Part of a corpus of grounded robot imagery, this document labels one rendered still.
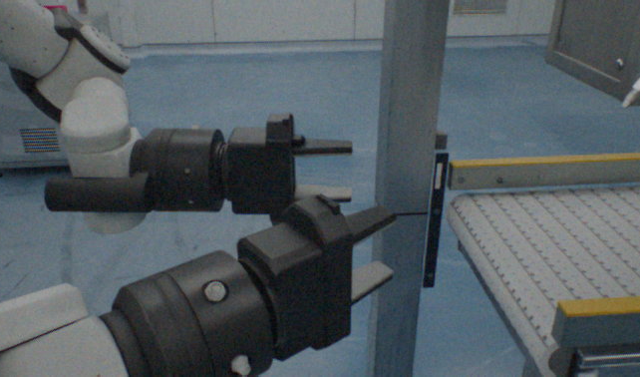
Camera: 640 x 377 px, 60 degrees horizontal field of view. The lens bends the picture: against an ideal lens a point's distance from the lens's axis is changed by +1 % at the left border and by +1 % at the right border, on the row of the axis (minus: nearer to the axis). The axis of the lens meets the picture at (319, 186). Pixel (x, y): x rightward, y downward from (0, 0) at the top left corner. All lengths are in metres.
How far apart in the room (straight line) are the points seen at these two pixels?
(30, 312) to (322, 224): 0.18
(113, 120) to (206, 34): 5.12
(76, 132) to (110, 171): 0.05
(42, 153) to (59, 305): 2.84
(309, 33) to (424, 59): 5.08
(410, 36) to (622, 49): 0.31
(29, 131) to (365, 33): 3.61
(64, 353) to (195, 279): 0.08
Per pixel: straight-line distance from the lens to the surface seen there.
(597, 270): 0.60
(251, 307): 0.35
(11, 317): 0.32
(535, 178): 0.73
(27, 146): 3.18
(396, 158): 0.67
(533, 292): 0.55
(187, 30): 5.71
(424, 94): 0.65
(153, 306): 0.34
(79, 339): 0.33
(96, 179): 0.57
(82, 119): 0.61
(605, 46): 0.38
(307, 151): 0.55
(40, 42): 0.81
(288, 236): 0.38
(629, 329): 0.50
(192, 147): 0.56
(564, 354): 0.51
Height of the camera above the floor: 1.25
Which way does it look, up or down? 27 degrees down
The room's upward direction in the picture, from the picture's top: straight up
